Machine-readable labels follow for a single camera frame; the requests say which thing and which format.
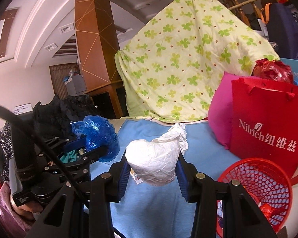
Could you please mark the navy blue bag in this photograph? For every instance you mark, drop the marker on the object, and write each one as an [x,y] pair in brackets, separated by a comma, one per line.
[282,29]

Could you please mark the red plastic mesh basket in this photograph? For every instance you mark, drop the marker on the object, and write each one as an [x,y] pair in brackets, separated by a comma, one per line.
[267,184]

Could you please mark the blue plastic bag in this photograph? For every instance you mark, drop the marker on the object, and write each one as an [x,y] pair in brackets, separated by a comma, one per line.
[98,131]

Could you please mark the pink pillow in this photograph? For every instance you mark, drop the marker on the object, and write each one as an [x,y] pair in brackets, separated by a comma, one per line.
[221,110]

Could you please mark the black clothes pile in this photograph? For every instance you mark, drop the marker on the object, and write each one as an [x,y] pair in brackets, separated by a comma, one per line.
[54,119]

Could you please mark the brown wooden pillar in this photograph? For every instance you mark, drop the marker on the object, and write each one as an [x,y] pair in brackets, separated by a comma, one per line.
[97,45]

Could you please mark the green clover patterned quilt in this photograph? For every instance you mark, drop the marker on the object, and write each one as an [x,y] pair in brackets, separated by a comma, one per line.
[173,66]

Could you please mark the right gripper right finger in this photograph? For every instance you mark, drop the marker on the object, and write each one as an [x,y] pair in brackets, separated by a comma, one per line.
[241,215]

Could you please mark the left hand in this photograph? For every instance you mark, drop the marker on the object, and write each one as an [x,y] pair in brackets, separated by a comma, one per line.
[28,210]

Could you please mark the white plastic bag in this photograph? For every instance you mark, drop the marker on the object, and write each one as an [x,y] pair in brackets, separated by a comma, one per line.
[154,161]

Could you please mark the light blue blanket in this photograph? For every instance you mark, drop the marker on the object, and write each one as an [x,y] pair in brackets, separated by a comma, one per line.
[161,211]

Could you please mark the red plastic bag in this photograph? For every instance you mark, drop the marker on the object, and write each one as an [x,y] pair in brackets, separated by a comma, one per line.
[273,70]

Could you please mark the red Nilrich shopping bag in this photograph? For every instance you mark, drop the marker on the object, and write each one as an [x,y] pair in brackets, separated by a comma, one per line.
[265,122]

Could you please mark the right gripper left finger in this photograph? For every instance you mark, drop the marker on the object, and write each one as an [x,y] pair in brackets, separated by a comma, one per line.
[65,215]

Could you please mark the small red white box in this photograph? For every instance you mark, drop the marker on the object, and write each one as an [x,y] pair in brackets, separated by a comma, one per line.
[135,177]

